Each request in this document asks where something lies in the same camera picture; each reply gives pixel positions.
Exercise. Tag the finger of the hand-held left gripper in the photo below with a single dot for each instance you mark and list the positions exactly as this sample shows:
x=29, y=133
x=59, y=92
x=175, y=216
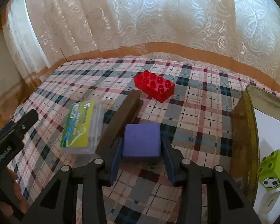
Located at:
x=25, y=121

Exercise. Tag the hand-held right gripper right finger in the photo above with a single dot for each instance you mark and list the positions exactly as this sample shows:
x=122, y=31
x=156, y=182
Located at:
x=169, y=161

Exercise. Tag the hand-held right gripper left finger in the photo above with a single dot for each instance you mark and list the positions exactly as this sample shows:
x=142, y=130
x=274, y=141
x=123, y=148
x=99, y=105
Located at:
x=114, y=162

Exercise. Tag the purple foam block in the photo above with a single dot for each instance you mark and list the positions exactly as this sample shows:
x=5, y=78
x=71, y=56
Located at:
x=141, y=142

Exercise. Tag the green brick with football print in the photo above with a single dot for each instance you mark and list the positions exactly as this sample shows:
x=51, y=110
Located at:
x=273, y=168

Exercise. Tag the person's left hand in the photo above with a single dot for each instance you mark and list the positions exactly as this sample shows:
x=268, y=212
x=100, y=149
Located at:
x=12, y=186

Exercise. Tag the brown comb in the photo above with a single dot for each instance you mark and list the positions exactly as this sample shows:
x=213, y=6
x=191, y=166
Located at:
x=123, y=116

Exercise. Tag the clear box with green label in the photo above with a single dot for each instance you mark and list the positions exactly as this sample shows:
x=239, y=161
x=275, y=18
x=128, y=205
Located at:
x=80, y=128

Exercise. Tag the plaid bed sheet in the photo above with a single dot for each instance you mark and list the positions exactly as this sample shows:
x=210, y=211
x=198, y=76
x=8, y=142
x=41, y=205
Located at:
x=200, y=121

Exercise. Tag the red building brick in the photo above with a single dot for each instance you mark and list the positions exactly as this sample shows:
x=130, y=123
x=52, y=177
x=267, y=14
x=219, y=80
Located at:
x=154, y=86

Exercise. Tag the white paper sheet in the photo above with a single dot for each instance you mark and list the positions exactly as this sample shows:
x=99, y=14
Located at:
x=268, y=133

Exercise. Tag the cream patterned curtain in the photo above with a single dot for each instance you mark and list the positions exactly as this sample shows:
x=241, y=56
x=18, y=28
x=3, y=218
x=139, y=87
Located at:
x=142, y=16

